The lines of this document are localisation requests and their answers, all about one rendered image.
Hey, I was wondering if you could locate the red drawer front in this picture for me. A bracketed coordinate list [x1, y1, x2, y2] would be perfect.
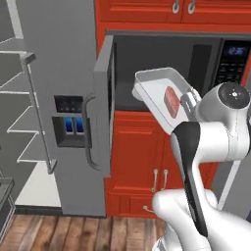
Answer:
[105, 191, 165, 219]

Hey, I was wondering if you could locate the black microwave oven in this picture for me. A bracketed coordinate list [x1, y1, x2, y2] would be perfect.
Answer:
[105, 30, 251, 113]

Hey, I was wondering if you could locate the silver drawer handle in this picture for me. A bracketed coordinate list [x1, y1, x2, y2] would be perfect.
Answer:
[142, 204, 157, 214]

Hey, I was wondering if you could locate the red steak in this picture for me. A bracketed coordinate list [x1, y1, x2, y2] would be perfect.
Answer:
[163, 85, 181, 119]

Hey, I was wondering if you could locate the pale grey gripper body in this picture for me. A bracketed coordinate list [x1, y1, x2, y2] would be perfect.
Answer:
[178, 87, 204, 123]

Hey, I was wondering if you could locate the grey microwave door handle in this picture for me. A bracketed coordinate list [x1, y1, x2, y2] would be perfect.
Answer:
[82, 93, 102, 172]

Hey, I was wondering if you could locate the clear white tupperware container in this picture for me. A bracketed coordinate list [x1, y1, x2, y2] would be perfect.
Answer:
[131, 67, 197, 135]

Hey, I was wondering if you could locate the grey fridge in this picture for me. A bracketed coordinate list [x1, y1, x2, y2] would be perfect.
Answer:
[0, 0, 108, 243]

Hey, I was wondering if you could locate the grey microwave door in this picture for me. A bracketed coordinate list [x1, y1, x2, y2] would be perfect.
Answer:
[92, 34, 116, 178]

